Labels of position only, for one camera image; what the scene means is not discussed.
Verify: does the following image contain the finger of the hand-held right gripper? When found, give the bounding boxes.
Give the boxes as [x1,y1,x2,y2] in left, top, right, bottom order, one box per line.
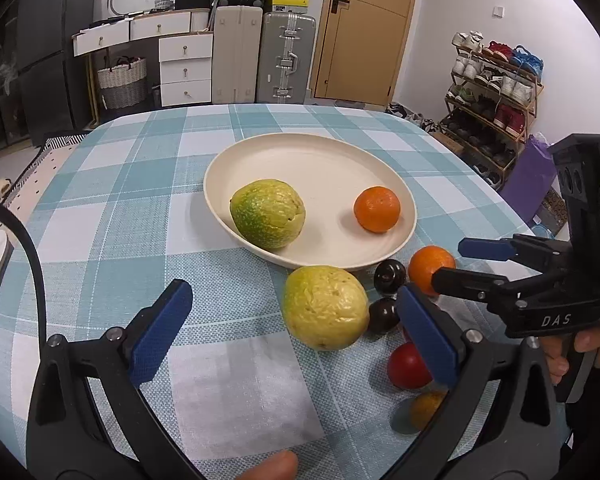
[457,234,573,273]
[431,266,518,306]

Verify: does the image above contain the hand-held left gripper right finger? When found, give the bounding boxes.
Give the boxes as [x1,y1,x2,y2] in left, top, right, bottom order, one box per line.
[380,284,563,480]

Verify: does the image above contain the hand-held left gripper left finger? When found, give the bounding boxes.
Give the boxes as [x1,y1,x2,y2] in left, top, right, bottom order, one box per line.
[26,279,206,480]

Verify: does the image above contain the red tomato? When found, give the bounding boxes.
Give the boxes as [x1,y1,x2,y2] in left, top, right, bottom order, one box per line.
[386,342,433,391]

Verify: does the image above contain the small orange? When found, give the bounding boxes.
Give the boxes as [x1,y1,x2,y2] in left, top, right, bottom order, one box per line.
[408,245,457,297]
[353,186,402,234]

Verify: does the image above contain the dark purple plum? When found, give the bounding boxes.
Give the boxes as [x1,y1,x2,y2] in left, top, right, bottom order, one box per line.
[373,259,407,295]
[368,297,401,335]

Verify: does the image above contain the brown lychee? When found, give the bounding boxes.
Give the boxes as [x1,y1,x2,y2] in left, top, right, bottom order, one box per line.
[409,391,448,431]

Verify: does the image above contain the green yellow guava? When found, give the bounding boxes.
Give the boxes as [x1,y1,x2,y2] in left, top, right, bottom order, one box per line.
[282,265,370,352]
[229,179,306,251]

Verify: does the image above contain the cream round plate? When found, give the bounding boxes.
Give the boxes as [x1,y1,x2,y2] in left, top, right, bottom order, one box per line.
[203,132,417,272]

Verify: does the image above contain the person's left hand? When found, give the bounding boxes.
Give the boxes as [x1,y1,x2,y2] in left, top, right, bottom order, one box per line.
[227,450,299,480]

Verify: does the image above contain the patterned box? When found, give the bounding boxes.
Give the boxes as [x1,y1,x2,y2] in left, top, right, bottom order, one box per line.
[534,194,570,237]

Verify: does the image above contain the purple bag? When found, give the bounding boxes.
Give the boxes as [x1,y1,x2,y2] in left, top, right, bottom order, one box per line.
[500,135,558,218]

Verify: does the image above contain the brown cardboard box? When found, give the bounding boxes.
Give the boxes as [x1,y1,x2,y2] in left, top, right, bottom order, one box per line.
[432,131,466,157]

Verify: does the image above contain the black white sneakers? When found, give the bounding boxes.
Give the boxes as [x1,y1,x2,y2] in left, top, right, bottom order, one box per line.
[385,102,438,133]

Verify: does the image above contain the shoe rack with shoes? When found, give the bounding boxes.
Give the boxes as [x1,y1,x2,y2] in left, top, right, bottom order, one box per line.
[440,30,545,188]

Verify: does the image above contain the striped floor rug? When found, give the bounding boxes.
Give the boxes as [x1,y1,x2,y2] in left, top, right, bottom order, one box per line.
[0,132,88,211]

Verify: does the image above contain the wooden door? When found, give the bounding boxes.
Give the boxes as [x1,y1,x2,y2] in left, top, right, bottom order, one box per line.
[312,0,421,102]

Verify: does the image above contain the wicker basket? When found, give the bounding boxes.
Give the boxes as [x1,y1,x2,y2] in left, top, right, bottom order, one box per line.
[97,56,148,110]

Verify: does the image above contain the white drawer cabinet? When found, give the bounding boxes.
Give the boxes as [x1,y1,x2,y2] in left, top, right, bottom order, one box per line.
[71,8,214,108]

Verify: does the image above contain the silver suitcase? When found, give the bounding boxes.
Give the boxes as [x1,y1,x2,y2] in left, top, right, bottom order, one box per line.
[256,11,317,106]

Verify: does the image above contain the beige suitcase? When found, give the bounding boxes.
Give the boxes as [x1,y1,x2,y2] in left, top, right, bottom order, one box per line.
[212,5,263,106]

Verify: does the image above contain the dark refrigerator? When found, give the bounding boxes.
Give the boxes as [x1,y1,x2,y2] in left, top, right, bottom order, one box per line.
[0,0,101,153]

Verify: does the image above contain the black cable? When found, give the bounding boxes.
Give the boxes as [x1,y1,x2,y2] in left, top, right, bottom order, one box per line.
[0,192,46,356]

